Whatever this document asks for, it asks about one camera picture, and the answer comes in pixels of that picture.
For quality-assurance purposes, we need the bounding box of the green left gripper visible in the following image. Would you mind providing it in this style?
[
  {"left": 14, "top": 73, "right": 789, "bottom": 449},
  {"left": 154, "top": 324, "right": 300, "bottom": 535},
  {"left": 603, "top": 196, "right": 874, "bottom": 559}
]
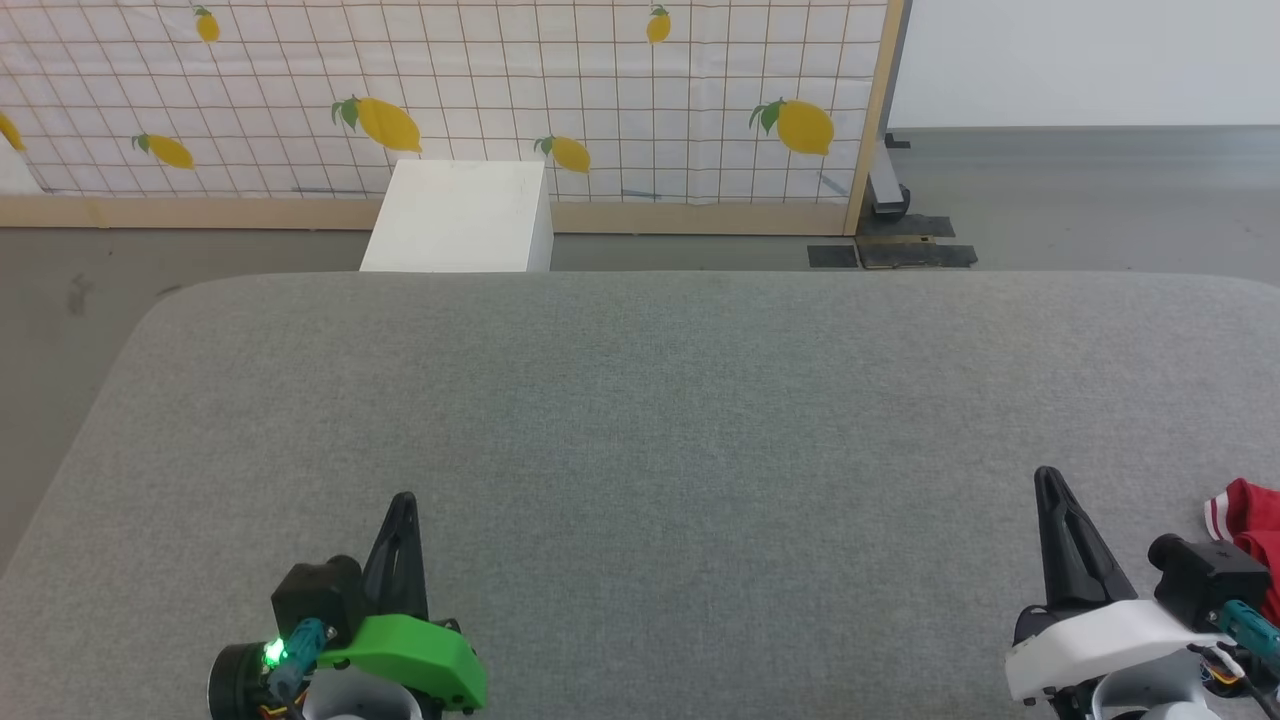
[{"left": 207, "top": 492, "right": 489, "bottom": 720}]

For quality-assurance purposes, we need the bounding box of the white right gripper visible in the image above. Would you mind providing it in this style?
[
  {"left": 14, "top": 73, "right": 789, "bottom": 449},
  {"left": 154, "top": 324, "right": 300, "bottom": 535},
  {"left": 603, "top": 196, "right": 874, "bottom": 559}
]
[{"left": 1004, "top": 466, "right": 1239, "bottom": 702}]

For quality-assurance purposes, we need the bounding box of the red and white basketball jersey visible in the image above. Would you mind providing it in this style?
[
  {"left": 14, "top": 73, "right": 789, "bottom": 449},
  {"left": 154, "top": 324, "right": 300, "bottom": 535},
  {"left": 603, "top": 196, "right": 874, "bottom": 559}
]
[{"left": 1203, "top": 478, "right": 1280, "bottom": 627}]

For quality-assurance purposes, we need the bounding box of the grey fabric sofa seat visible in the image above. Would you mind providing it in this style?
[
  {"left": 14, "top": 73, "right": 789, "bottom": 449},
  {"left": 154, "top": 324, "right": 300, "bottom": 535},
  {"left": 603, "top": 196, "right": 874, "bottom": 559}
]
[{"left": 0, "top": 270, "right": 1280, "bottom": 720}]

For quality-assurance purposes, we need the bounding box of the large black taped floor plate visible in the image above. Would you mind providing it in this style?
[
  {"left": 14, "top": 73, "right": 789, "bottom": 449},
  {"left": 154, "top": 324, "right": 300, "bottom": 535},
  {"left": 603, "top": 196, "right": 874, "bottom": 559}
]
[{"left": 856, "top": 213, "right": 979, "bottom": 270}]

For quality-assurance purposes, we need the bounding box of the white box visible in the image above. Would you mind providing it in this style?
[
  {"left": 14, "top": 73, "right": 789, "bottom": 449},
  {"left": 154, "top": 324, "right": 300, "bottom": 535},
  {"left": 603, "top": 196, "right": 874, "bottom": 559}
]
[{"left": 359, "top": 160, "right": 555, "bottom": 274}]

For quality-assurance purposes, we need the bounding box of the grey metal screen foot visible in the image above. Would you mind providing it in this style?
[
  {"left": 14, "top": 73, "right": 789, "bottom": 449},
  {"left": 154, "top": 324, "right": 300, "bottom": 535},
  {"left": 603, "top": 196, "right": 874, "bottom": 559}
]
[{"left": 867, "top": 133, "right": 912, "bottom": 220}]

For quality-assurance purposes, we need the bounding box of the lemon-print wood-framed screen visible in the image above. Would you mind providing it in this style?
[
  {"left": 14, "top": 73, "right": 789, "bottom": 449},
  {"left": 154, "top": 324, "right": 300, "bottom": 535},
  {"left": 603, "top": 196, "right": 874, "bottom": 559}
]
[{"left": 0, "top": 0, "right": 907, "bottom": 238}]

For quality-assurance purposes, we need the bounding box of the left teal-plug black cable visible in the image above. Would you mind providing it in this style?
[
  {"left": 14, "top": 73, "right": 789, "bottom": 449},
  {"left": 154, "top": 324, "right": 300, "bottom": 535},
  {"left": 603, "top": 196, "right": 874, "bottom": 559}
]
[{"left": 262, "top": 617, "right": 337, "bottom": 720}]

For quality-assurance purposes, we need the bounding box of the teal-plug black cable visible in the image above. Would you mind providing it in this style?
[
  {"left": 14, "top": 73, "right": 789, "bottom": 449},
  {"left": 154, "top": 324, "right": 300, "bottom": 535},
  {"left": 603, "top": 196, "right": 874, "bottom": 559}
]
[
  {"left": 262, "top": 617, "right": 337, "bottom": 720},
  {"left": 1208, "top": 599, "right": 1280, "bottom": 720}
]

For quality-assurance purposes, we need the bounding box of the right teal-plug black cable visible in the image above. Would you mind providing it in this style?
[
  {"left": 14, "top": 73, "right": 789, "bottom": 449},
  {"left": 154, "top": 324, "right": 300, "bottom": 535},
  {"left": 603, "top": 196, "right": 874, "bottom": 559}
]
[{"left": 1208, "top": 599, "right": 1280, "bottom": 720}]

